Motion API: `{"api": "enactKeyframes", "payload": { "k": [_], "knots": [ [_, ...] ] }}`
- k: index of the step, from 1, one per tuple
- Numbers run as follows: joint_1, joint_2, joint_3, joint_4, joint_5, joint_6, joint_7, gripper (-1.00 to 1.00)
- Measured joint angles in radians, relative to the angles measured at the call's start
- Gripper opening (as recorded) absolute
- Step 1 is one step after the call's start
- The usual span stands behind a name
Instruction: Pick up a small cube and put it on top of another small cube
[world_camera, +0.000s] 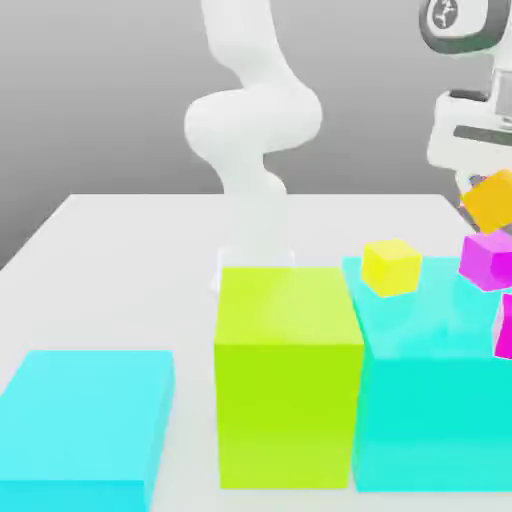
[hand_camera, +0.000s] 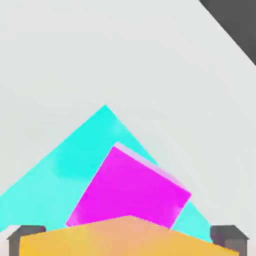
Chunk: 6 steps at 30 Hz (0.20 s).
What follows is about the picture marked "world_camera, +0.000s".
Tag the small yellow cube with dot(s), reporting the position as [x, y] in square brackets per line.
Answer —
[390, 267]

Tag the large cyan box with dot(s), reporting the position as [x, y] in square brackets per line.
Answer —
[80, 428]

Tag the small magenta cube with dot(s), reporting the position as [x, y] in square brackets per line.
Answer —
[486, 260]
[504, 328]

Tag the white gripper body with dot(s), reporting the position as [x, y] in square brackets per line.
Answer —
[444, 152]

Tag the large lime green box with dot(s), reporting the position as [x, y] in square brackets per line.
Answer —
[286, 380]

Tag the large turquoise box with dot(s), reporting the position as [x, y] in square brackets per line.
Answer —
[432, 400]

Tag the small orange cube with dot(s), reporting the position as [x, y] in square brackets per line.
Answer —
[490, 202]

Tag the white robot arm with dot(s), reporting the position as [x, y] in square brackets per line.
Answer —
[256, 120]

